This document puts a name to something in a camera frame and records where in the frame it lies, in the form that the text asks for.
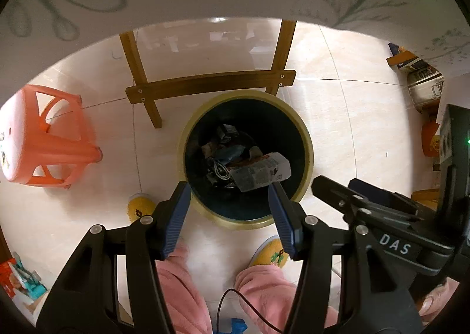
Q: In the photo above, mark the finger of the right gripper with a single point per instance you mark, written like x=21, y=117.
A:
x=341, y=198
x=383, y=197

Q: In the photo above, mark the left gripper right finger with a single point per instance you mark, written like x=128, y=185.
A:
x=288, y=217

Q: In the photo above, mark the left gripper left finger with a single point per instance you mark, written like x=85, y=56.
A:
x=168, y=218

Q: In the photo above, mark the crushed white carton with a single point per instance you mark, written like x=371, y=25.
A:
x=272, y=167

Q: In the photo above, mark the round trash bin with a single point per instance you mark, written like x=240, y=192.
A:
x=234, y=130

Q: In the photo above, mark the person's right hand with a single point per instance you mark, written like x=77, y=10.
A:
x=432, y=304

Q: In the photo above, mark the left yellow slipper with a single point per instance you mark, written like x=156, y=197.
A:
x=139, y=205

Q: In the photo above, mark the yellow slipper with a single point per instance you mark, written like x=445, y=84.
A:
x=270, y=253
x=139, y=205

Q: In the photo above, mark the right yellow slipper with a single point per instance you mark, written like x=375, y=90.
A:
x=270, y=253

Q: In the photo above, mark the orange plastic stool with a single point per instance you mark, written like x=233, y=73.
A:
x=30, y=153

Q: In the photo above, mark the wooden table leg frame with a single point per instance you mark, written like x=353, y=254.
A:
x=148, y=93

